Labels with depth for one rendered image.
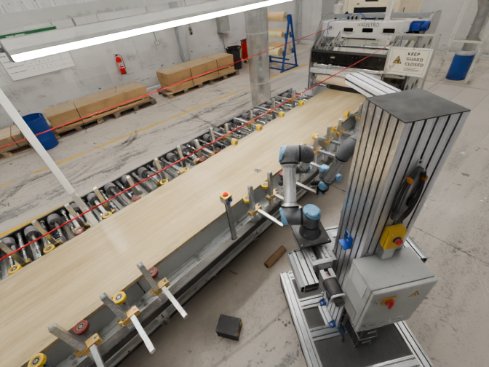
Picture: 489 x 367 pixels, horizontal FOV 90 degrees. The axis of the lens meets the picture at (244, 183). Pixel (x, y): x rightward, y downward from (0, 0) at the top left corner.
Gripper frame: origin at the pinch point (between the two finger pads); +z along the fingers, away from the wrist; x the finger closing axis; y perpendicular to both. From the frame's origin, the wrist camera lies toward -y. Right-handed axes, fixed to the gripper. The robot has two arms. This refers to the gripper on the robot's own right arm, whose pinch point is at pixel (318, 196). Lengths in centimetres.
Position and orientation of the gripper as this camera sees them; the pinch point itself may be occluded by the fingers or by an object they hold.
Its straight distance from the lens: 242.0
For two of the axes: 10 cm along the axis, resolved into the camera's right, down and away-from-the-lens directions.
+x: 7.0, -5.1, 5.0
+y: 7.0, 3.9, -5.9
